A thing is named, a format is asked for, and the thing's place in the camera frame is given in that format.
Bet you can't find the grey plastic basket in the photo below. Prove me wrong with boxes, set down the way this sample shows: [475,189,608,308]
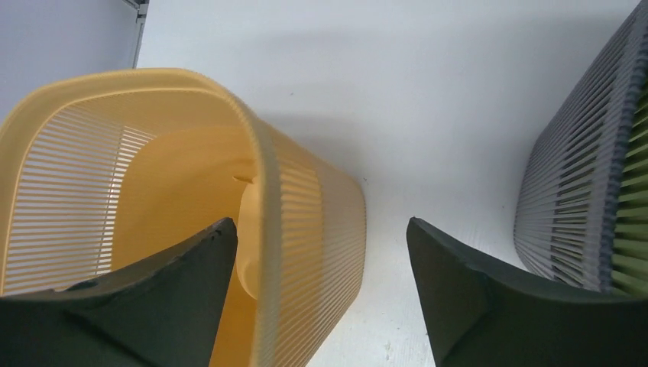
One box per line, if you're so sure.
[513,2,647,293]

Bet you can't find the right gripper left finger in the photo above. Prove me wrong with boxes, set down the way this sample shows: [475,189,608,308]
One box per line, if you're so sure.
[1,218,238,366]

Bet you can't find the left aluminium corner post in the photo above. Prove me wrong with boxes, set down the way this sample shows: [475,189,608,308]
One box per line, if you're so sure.
[123,0,150,68]

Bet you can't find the green plastic basket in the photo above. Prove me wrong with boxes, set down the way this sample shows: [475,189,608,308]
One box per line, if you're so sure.
[611,87,647,297]

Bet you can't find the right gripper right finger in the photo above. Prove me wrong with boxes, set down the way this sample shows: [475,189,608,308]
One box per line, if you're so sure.
[407,217,647,366]

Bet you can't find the yellow plastic basket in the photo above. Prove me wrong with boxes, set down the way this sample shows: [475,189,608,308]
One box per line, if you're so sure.
[1,69,366,366]

